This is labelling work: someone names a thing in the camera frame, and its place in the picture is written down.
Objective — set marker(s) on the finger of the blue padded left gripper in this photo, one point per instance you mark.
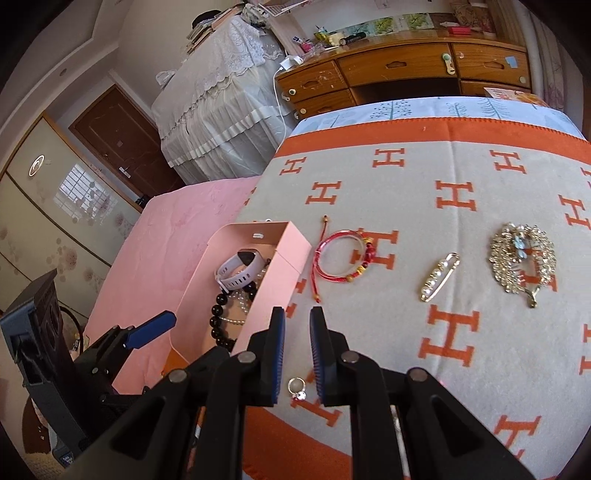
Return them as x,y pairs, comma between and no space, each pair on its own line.
150,330

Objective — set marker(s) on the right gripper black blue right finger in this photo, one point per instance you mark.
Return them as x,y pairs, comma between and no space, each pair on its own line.
404,425

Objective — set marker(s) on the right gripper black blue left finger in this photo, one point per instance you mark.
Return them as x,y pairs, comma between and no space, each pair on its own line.
191,423

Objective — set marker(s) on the pink jewelry box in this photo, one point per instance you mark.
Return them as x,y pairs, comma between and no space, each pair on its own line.
207,316

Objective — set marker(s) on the gold pearl pin brooch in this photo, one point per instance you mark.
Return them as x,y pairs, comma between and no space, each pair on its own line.
439,276

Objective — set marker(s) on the gold wreath brooch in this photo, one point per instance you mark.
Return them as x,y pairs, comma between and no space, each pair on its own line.
523,260

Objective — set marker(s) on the pink bed sheet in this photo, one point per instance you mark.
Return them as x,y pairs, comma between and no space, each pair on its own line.
155,263

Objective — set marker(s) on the white smart watch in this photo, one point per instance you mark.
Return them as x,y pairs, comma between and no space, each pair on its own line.
239,270

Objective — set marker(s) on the sliding wardrobe door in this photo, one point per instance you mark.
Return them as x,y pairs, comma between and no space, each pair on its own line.
58,215

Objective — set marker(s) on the orange H pattern blanket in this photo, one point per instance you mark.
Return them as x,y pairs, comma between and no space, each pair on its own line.
458,245

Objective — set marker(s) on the brown wooden door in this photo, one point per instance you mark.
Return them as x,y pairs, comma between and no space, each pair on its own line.
126,142

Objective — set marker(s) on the white lace covered furniture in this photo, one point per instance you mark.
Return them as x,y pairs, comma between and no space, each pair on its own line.
221,116

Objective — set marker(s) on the light blue tree-print sheet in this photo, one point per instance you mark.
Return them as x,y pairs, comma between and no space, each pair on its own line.
442,107

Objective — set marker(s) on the wooden desk with drawers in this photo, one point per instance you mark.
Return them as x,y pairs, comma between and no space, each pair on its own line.
405,65

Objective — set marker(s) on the black flashlight on desk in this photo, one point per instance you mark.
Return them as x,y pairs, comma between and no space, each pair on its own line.
352,38

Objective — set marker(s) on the floral curtain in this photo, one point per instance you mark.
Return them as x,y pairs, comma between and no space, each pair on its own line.
545,63

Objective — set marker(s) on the red box on desk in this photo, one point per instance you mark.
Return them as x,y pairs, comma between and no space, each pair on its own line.
459,30

